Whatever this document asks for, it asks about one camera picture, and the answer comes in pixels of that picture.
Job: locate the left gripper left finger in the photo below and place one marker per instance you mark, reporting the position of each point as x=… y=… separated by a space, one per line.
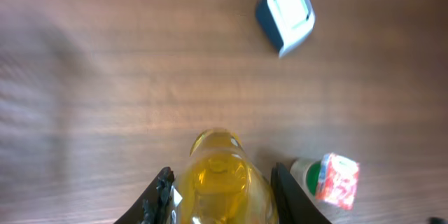
x=151 y=206

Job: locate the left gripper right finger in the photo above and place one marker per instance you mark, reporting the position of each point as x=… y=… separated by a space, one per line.
x=293 y=204

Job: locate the white barcode scanner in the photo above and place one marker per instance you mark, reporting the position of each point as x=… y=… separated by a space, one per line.
x=286 y=23

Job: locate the orange Kleenex tissue pack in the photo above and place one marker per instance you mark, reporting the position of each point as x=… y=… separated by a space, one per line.
x=333 y=179

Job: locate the yellow liquid clear bottle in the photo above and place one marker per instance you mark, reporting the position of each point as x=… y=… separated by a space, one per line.
x=220 y=185

